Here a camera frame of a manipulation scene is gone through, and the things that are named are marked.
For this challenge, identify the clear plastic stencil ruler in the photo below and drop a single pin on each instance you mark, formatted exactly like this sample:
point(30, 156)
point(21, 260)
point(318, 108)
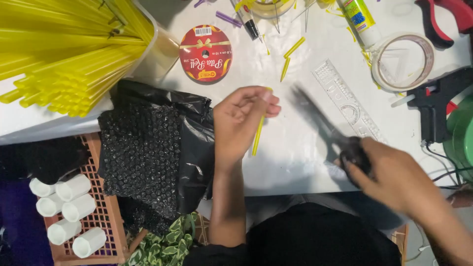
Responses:
point(343, 99)

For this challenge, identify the red ribbon roll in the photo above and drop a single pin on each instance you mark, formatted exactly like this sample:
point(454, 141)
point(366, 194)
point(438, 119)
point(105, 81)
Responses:
point(206, 53)

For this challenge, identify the brown plastic basket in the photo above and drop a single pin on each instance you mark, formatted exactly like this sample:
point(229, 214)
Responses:
point(107, 221)

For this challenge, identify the black bubble wrap bag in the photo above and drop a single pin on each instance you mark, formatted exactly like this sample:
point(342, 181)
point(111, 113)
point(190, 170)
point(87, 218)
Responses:
point(147, 147)

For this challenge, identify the short yellow straw piece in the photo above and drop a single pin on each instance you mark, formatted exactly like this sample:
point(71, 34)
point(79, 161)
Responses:
point(285, 69)
point(294, 47)

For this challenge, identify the green leafy plant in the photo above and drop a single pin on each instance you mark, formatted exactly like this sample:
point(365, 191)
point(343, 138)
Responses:
point(166, 244)

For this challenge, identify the person's black clothing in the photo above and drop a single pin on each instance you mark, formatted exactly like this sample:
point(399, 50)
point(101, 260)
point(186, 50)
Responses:
point(317, 240)

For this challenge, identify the clear glass jar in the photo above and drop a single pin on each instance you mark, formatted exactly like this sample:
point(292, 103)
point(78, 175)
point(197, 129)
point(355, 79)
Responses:
point(271, 11)

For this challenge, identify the long yellow straw piece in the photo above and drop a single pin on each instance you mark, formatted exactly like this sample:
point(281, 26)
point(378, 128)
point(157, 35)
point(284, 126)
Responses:
point(258, 136)

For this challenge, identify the clear plastic container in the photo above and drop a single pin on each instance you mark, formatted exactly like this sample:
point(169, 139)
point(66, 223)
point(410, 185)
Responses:
point(162, 55)

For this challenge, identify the person's left hand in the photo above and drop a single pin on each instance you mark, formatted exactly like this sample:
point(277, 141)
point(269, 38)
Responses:
point(232, 125)

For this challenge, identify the black marker pen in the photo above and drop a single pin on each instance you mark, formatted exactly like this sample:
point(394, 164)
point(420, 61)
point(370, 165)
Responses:
point(250, 24)

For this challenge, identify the clear adhesive tape roll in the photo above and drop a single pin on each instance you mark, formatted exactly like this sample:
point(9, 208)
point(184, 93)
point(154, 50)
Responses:
point(378, 74)

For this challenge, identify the black fabric bundle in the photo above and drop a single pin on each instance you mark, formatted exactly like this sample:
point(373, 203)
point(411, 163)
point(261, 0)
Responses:
point(44, 159)

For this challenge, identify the purple straw piece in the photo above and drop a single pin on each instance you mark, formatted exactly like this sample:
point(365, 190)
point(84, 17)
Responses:
point(229, 19)

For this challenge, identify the black scissors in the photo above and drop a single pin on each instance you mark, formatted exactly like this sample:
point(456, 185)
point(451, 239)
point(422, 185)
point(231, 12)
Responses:
point(317, 118)

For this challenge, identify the person's right hand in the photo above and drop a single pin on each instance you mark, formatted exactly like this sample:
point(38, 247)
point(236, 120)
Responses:
point(388, 173)

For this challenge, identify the cluster of white plastic tubes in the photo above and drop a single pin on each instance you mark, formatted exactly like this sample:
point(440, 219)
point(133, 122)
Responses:
point(74, 208)

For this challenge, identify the green ribbon rolls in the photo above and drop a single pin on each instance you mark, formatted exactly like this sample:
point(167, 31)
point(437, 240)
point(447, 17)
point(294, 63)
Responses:
point(462, 140)

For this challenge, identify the red and black pliers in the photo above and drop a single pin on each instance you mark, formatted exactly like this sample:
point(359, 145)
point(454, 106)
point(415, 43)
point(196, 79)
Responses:
point(439, 29)

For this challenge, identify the purple cloth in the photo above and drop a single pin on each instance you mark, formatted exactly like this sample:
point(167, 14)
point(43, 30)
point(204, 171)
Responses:
point(18, 225)

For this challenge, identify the white glue tube green label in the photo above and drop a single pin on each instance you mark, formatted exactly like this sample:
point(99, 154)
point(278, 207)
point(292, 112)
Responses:
point(360, 20)

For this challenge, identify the black hot glue gun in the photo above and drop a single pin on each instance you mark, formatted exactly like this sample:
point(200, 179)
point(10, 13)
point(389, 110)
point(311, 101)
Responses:
point(432, 107)

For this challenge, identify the bundle of yellow straws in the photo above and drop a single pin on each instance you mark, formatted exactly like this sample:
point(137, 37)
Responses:
point(62, 51)

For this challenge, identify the person's right fingers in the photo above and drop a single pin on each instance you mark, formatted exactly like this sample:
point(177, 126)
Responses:
point(356, 168)

